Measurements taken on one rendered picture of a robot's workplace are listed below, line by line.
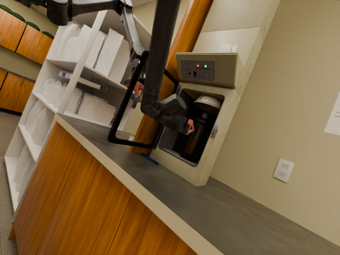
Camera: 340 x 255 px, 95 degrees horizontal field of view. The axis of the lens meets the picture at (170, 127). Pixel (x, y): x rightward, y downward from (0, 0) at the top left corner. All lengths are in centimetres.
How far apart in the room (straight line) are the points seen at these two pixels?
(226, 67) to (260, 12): 33
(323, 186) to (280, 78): 65
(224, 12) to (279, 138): 77
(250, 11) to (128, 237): 107
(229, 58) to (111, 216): 76
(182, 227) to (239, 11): 97
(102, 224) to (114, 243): 9
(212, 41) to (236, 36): 12
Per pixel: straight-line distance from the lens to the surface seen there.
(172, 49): 96
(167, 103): 56
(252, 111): 118
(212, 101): 82
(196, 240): 43
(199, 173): 73
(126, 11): 113
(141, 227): 57
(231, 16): 103
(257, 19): 96
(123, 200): 62
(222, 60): 75
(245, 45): 88
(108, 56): 174
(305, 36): 140
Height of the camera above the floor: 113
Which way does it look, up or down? 1 degrees up
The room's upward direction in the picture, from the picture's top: 22 degrees clockwise
